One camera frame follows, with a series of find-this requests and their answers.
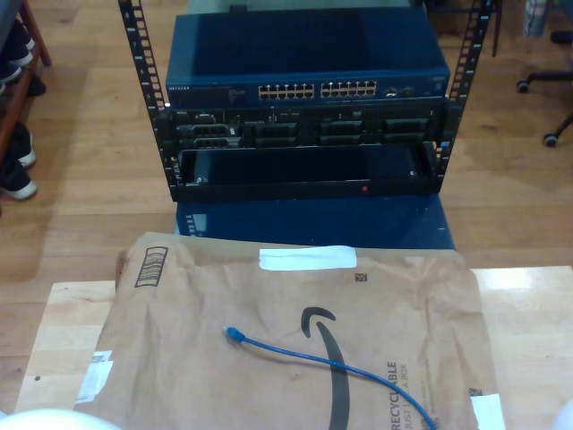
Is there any blue network cable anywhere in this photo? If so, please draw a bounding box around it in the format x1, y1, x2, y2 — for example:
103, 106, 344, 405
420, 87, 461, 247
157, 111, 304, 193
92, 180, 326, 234
222, 325, 439, 430

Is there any blue base box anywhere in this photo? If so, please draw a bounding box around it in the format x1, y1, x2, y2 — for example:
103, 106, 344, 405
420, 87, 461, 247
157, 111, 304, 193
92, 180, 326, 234
174, 196, 456, 252

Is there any long white tape strip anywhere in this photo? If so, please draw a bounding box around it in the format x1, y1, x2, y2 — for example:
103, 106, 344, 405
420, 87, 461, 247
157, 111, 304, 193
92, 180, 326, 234
259, 245, 358, 271

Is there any black rack server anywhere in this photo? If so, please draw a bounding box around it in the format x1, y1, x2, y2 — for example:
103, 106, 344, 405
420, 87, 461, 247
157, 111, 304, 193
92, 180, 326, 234
154, 106, 449, 149

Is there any brown packing paper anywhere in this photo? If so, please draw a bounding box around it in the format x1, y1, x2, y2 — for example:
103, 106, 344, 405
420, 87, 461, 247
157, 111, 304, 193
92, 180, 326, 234
73, 230, 507, 430

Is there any white tape with label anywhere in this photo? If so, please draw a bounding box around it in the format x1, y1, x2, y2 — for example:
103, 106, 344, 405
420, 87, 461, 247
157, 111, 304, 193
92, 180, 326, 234
78, 348, 115, 404

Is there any person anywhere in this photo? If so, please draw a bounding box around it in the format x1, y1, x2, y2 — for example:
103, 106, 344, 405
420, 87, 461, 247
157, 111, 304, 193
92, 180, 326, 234
0, 17, 48, 202

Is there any white tape patch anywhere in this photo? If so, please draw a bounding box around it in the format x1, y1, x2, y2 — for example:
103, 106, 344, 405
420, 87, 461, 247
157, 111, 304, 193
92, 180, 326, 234
469, 392, 507, 430

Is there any black metal leg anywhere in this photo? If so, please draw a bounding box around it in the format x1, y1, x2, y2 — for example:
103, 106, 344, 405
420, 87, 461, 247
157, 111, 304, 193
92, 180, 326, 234
492, 0, 501, 58

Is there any black office chair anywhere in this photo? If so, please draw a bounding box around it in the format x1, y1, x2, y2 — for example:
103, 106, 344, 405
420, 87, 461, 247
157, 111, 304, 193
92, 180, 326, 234
517, 29, 573, 149

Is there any brown wooden chair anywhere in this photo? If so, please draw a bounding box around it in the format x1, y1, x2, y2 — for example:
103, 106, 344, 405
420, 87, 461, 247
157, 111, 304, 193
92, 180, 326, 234
0, 0, 53, 158

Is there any pale patterned bag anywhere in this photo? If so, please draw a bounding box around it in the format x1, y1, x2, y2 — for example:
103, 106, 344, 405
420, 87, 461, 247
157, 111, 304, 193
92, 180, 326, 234
523, 0, 550, 39

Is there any blue network switch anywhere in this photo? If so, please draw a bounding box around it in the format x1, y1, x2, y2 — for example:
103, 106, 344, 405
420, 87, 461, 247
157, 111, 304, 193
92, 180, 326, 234
164, 7, 451, 108

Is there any black rack frame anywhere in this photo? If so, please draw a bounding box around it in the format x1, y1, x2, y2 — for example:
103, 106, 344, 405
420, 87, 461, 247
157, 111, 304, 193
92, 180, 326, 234
118, 0, 493, 202

